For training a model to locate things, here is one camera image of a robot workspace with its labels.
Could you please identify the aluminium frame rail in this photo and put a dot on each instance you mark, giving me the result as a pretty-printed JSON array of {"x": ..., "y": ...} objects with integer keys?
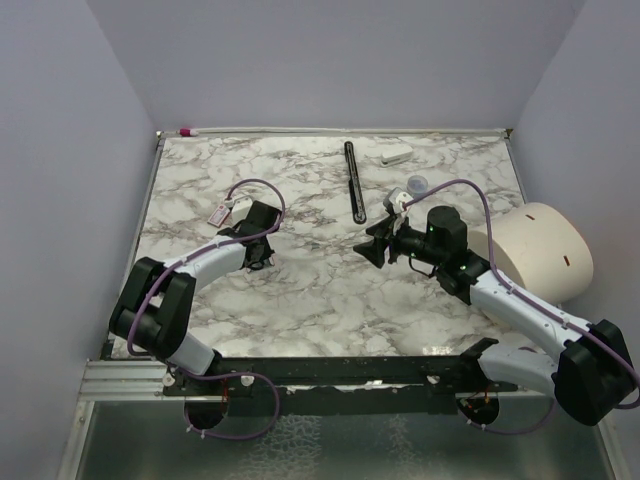
[{"x": 125, "y": 380}]

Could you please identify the clear tub of clips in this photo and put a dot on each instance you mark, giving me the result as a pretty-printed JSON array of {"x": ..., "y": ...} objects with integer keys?
[{"x": 417, "y": 185}]

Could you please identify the red white staple box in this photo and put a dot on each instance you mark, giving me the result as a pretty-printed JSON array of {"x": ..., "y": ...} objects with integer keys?
[{"x": 219, "y": 216}]

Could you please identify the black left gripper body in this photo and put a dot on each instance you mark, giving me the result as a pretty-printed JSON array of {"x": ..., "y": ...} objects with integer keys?
[{"x": 268, "y": 251}]

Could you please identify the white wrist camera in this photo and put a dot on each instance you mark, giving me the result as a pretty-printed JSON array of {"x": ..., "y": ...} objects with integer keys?
[
  {"x": 396, "y": 200},
  {"x": 239, "y": 208}
]

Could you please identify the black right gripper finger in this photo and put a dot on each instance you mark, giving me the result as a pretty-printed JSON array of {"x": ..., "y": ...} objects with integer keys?
[
  {"x": 387, "y": 228},
  {"x": 376, "y": 250}
]

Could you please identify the pink capped white tube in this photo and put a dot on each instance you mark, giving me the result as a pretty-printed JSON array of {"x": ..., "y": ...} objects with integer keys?
[{"x": 188, "y": 132}]

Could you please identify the large white paper roll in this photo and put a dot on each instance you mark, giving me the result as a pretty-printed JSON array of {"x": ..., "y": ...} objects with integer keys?
[{"x": 540, "y": 250}]

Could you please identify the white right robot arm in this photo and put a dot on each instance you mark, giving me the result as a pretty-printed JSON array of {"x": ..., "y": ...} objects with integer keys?
[{"x": 586, "y": 368}]

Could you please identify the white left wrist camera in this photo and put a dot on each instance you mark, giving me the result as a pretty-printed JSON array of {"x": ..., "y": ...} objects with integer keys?
[{"x": 239, "y": 208}]

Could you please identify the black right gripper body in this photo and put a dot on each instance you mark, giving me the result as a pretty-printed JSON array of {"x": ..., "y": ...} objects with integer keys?
[{"x": 414, "y": 243}]

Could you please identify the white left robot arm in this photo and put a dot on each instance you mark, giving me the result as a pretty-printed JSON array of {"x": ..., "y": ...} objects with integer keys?
[{"x": 155, "y": 302}]

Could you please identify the white stapler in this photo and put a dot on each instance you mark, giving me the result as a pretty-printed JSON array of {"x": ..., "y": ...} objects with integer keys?
[{"x": 397, "y": 155}]

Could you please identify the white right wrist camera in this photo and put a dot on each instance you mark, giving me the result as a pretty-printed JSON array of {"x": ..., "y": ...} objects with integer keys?
[{"x": 396, "y": 200}]

